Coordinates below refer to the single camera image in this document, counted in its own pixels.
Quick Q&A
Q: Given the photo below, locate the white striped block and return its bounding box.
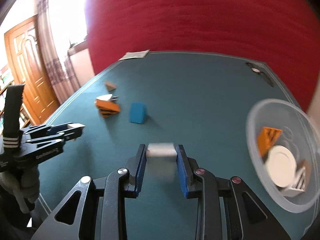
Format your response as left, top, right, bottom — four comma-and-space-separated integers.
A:
146, 142, 177, 183
280, 166, 306, 198

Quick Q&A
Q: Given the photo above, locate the orange striped wedge block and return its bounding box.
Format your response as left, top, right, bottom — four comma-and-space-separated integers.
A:
257, 126, 283, 158
95, 99, 120, 118

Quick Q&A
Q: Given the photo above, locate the blue wedge block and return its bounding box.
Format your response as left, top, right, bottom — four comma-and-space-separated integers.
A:
129, 102, 147, 124

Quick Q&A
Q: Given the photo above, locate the white round plate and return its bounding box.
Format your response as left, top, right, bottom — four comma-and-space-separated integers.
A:
264, 145, 297, 188

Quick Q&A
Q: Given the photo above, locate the clear plastic bowl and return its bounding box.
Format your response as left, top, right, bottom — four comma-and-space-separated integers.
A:
246, 99, 319, 213

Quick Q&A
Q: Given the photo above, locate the grey gloved left hand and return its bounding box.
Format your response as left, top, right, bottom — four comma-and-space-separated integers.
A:
1, 165, 40, 214

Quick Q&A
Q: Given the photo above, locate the white power adapter plug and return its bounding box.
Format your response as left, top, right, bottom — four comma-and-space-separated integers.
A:
96, 94, 118, 102

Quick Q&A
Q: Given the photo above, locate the pink patterned curtain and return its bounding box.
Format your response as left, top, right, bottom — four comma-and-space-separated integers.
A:
37, 0, 80, 104

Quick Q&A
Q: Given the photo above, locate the small brown wooden wedge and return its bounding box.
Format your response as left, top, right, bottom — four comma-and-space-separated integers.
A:
105, 81, 117, 92

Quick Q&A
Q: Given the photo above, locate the brown wooden door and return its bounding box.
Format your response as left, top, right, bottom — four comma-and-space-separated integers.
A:
4, 15, 60, 125

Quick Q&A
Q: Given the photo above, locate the white paper card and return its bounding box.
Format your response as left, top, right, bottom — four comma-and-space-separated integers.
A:
119, 50, 149, 61

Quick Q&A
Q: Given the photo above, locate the black wristwatch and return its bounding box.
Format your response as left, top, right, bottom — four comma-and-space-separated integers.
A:
245, 62, 274, 87

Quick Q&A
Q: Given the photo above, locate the red fabric sofa back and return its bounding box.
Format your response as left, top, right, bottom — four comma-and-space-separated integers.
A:
85, 0, 319, 109

